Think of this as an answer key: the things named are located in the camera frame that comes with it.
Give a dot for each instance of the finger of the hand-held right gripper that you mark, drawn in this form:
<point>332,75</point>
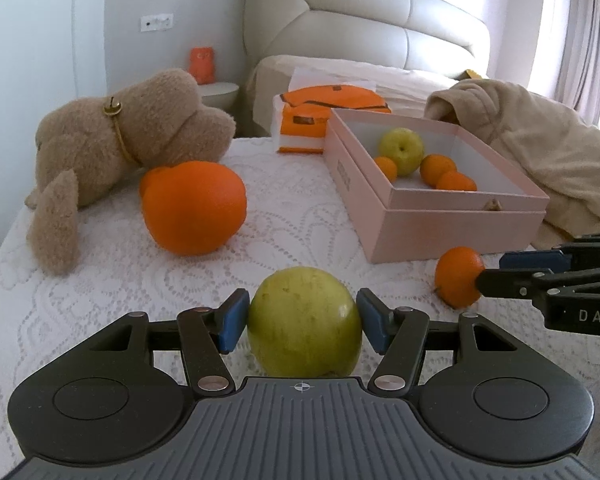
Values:
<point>500,282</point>
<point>530,260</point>

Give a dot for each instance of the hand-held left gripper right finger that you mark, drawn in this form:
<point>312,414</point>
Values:
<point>372,322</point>

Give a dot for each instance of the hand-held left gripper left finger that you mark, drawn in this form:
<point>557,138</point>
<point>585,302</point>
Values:
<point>232,321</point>

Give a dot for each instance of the medium orange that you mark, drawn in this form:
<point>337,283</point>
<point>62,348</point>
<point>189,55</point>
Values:
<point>457,275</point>

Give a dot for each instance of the yellow-green guava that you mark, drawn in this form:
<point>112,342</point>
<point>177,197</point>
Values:
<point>305,327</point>
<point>402,150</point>

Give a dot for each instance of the pink cardboard box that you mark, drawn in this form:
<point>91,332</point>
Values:
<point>430,230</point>

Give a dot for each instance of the small mandarin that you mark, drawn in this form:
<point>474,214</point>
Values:
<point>436,166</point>
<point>457,182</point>
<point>386,167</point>

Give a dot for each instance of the large orange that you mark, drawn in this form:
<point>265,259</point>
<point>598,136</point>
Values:
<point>200,210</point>

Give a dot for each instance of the beige fleece robe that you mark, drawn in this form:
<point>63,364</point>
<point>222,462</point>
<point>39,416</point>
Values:
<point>545,140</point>

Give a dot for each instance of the white lace bedspread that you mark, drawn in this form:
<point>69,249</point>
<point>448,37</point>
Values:
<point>105,280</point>

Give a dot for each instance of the yellow item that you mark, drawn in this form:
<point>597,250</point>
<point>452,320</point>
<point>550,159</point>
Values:
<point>472,74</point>

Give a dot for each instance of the cream bed duvet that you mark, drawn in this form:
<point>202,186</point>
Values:
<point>410,80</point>

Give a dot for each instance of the beige plush dog toy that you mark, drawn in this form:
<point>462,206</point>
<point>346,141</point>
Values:
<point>145,120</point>

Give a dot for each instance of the flat orange box lid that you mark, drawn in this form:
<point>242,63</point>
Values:
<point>340,97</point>

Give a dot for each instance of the white round nightstand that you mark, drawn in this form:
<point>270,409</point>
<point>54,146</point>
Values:
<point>219,94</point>

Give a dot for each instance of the light curtain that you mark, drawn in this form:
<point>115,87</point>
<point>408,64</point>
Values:
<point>587,35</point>

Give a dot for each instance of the orange cup on nightstand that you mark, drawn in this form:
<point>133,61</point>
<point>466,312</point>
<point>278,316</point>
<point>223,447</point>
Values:
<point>202,65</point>

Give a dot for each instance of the beige padded headboard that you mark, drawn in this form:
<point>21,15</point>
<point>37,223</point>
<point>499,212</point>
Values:
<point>370,15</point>

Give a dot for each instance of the white wall socket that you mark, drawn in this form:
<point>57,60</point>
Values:
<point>157,22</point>

